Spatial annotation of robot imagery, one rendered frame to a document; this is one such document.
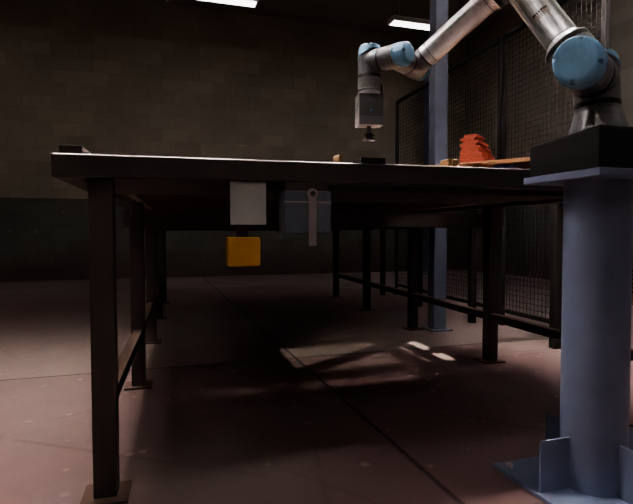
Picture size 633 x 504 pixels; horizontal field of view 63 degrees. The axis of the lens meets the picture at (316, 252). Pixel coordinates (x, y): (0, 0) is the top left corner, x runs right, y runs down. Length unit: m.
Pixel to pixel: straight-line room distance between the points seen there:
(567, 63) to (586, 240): 0.45
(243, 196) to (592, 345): 1.01
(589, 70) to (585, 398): 0.84
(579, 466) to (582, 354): 0.30
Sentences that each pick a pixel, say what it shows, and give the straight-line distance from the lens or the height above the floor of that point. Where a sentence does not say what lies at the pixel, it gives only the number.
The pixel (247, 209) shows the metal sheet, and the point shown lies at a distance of 1.46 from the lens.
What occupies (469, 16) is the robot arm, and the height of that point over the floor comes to 1.39.
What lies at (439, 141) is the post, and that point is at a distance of 3.90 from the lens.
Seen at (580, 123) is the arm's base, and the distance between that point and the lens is 1.59.
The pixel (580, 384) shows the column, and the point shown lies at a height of 0.31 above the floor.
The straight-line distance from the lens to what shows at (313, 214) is 1.46.
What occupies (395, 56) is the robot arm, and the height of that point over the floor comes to 1.27.
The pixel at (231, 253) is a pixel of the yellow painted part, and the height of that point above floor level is 0.66.
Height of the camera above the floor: 0.71
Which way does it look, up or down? 2 degrees down
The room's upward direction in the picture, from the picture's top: straight up
